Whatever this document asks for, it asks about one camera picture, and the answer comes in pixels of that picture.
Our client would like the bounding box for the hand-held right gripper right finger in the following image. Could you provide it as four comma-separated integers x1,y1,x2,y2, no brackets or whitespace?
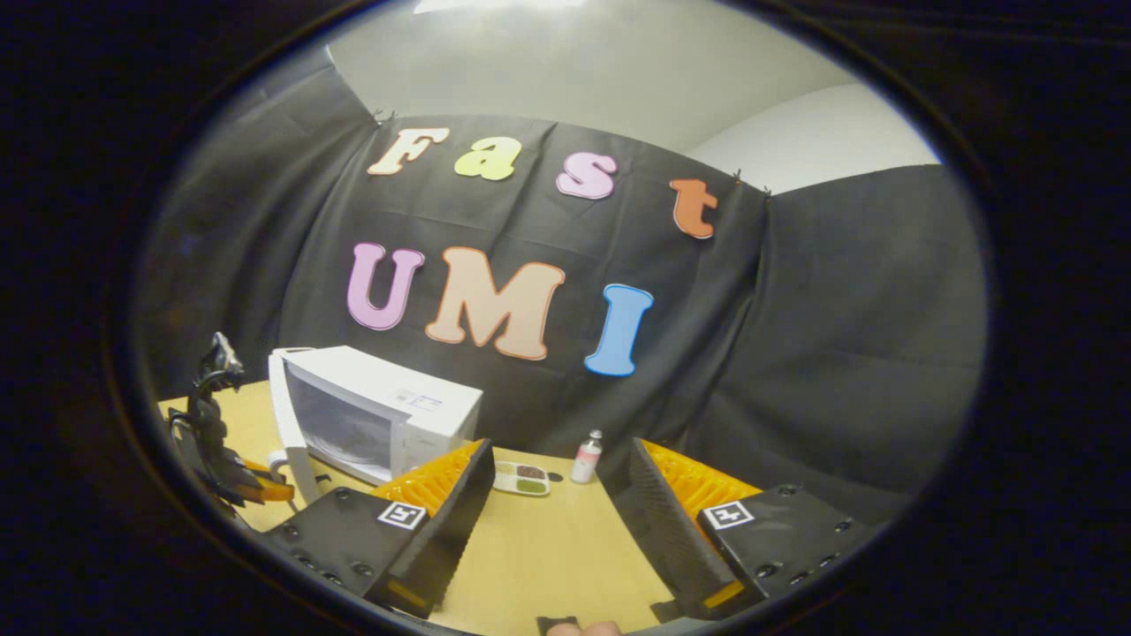
616,436,884,624

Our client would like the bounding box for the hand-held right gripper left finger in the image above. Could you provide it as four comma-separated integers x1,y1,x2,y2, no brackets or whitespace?
261,438,497,619

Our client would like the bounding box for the white microwave oven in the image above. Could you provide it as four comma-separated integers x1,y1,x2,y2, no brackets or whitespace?
268,344,485,506

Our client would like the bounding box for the white compartment seasoning tray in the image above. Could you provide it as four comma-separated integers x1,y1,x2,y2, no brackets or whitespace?
493,460,552,497

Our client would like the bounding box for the small pink label bottle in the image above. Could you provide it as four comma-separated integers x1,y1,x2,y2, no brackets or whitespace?
570,429,604,485

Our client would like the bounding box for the black backdrop cloth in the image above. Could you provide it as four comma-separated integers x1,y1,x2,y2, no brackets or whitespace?
133,53,989,526

